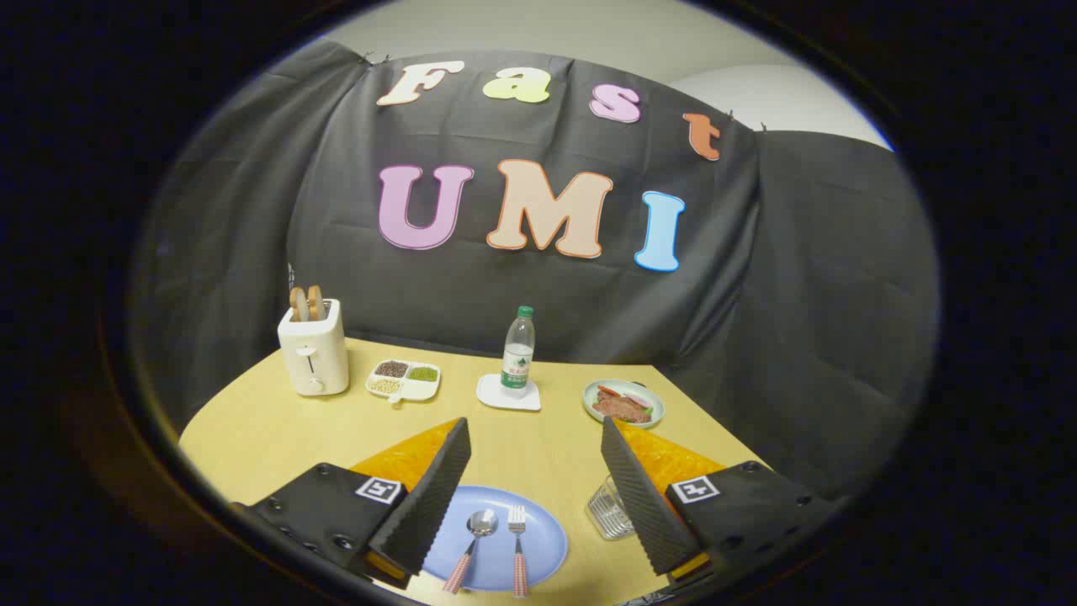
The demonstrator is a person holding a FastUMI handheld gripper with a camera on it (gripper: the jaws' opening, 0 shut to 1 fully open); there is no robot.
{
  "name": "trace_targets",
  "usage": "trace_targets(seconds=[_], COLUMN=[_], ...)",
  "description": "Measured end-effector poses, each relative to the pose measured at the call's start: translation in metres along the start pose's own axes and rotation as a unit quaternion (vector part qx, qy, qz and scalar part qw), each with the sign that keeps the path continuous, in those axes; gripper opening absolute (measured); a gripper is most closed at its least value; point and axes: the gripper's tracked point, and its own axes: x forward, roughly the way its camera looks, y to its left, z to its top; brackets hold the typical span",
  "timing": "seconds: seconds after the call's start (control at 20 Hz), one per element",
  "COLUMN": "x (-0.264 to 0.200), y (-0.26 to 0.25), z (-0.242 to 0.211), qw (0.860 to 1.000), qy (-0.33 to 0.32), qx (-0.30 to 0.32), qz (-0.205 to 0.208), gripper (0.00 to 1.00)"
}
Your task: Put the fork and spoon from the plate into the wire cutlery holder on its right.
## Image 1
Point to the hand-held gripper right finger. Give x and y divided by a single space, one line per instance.
644 501

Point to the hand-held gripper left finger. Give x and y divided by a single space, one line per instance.
425 498

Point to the clear ribbed glass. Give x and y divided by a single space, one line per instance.
607 512

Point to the green plate with meat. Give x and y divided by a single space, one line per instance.
623 404

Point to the blue oval plate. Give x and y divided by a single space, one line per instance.
534 543

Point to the white divided snack dish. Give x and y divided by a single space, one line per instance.
404 380

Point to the white square coaster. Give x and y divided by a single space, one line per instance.
496 396

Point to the clear plastic water bottle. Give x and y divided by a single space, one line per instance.
518 353

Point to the white toaster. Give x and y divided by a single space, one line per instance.
313 357

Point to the toast slice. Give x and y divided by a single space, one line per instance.
316 301
298 304

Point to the black backdrop cloth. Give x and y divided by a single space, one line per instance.
589 278

